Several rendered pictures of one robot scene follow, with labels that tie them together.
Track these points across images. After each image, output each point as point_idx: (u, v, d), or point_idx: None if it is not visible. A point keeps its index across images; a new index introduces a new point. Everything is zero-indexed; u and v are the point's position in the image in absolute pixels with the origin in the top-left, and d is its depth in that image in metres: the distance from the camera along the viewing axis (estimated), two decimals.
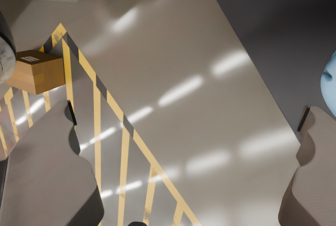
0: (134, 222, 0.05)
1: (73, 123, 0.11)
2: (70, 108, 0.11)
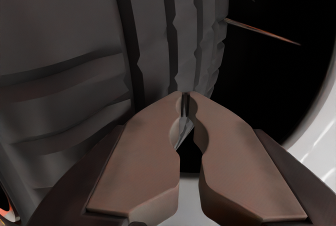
0: (134, 222, 0.05)
1: (180, 114, 0.12)
2: (182, 100, 0.12)
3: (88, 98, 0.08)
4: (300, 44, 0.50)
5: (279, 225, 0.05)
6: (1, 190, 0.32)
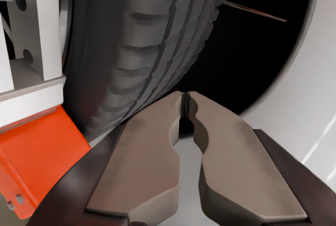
0: (134, 222, 0.05)
1: (180, 114, 0.12)
2: (182, 100, 0.12)
3: (158, 5, 0.17)
4: (285, 20, 0.59)
5: (279, 225, 0.05)
6: None
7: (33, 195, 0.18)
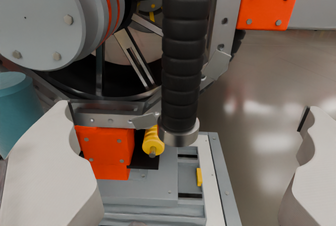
0: (134, 222, 0.05)
1: (73, 123, 0.11)
2: (70, 108, 0.11)
3: None
4: None
5: None
6: None
7: None
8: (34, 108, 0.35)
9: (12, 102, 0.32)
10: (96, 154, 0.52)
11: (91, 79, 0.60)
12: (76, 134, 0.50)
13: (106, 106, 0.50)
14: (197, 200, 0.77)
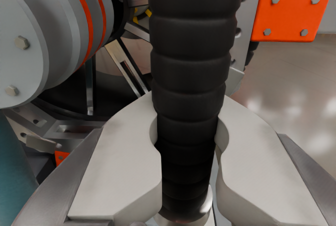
0: (134, 222, 0.05)
1: None
2: None
3: None
4: None
5: None
6: None
7: None
8: (4, 142, 0.29)
9: None
10: None
11: (82, 94, 0.53)
12: None
13: (98, 128, 0.44)
14: None
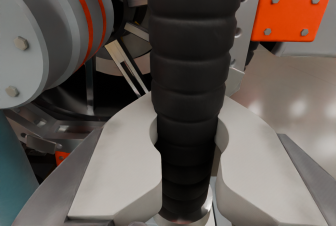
0: (134, 222, 0.05)
1: None
2: None
3: None
4: None
5: None
6: None
7: None
8: (5, 142, 0.29)
9: None
10: None
11: (82, 94, 0.53)
12: None
13: (98, 128, 0.44)
14: None
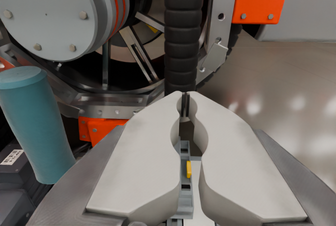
0: (134, 222, 0.05)
1: (181, 114, 0.12)
2: (182, 100, 0.12)
3: None
4: None
5: (279, 225, 0.05)
6: None
7: None
8: (49, 98, 0.39)
9: (30, 92, 0.35)
10: None
11: (97, 75, 0.63)
12: (85, 125, 0.53)
13: (113, 99, 0.54)
14: (185, 191, 0.80)
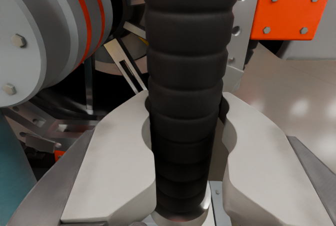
0: (134, 222, 0.05)
1: None
2: None
3: None
4: None
5: None
6: None
7: None
8: (3, 141, 0.29)
9: None
10: None
11: (82, 93, 0.53)
12: None
13: None
14: None
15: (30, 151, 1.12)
